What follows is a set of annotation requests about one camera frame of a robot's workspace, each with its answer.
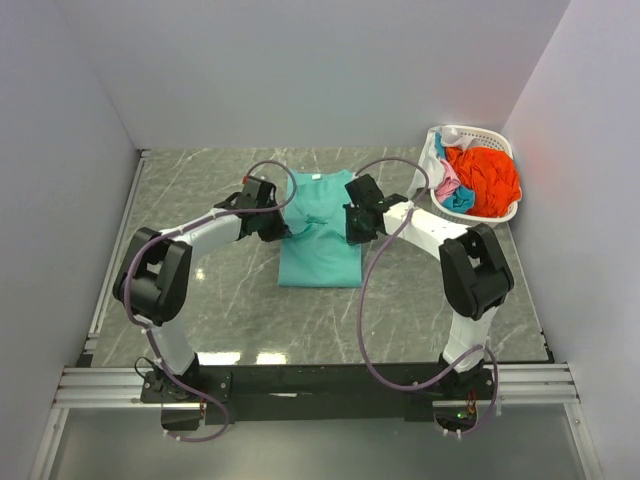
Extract teal t shirt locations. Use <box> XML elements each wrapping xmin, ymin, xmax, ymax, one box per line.
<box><xmin>278</xmin><ymin>170</ymin><xmax>362</xmax><ymax>288</ymax></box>

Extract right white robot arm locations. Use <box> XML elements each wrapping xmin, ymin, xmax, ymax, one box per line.
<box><xmin>344</xmin><ymin>174</ymin><xmax>514</xmax><ymax>399</ymax></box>

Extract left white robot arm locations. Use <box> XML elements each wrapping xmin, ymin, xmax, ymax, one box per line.
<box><xmin>113</xmin><ymin>175</ymin><xmax>291</xmax><ymax>402</ymax></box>

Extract white cloth in basket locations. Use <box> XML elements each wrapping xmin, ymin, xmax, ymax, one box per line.
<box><xmin>407</xmin><ymin>126</ymin><xmax>475</xmax><ymax>197</ymax></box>

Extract pink cloth in basket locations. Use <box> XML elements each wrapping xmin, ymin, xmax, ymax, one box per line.
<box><xmin>435</xmin><ymin>159</ymin><xmax>461</xmax><ymax>203</ymax></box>

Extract blue cloth in basket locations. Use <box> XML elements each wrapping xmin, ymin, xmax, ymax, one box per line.
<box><xmin>434</xmin><ymin>133</ymin><xmax>475</xmax><ymax>214</ymax></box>

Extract orange t shirt in basket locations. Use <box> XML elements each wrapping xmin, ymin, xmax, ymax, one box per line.
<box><xmin>445</xmin><ymin>146</ymin><xmax>522</xmax><ymax>218</ymax></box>

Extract white laundry basket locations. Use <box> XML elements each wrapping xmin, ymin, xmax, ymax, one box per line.
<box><xmin>423</xmin><ymin>125</ymin><xmax>522</xmax><ymax>226</ymax></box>

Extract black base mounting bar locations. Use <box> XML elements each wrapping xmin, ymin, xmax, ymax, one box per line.
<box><xmin>140</xmin><ymin>363</ymin><xmax>496</xmax><ymax>431</ymax></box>

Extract aluminium rail frame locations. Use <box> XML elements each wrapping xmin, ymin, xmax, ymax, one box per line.
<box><xmin>29</xmin><ymin>147</ymin><xmax>601</xmax><ymax>480</ymax></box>

